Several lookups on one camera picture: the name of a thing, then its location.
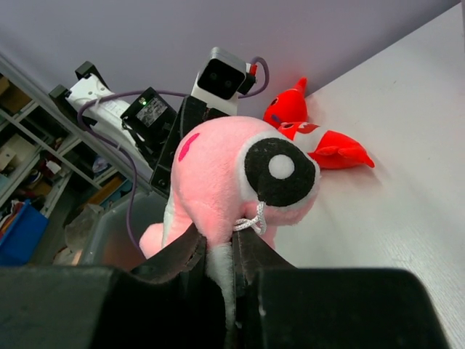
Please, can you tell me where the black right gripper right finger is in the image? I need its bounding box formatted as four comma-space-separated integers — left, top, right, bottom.
232, 230, 449, 348

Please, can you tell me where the red shark plush left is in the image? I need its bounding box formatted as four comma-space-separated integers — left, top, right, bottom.
263, 77, 308, 129

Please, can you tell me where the blue storage bin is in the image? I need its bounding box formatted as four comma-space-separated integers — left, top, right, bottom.
1, 200, 49, 266

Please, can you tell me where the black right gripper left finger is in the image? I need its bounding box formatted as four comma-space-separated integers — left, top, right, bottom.
1, 227, 226, 348

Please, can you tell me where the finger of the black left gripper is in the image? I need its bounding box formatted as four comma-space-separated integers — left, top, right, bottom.
150, 96, 227, 198

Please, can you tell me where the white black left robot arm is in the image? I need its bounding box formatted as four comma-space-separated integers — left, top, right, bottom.
49, 61, 224, 197

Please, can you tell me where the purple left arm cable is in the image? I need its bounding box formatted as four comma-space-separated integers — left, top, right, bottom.
76, 56, 270, 252

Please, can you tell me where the cluttered white background shelving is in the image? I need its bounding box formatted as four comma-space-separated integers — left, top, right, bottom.
0, 54, 153, 266

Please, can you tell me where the pink pig plush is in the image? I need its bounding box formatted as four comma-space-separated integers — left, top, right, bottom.
139, 116, 320, 329

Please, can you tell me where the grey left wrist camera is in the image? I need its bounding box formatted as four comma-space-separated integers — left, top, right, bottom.
190, 47, 257, 116

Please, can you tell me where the red fish plush left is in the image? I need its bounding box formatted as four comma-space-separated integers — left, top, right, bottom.
278, 121, 375, 169

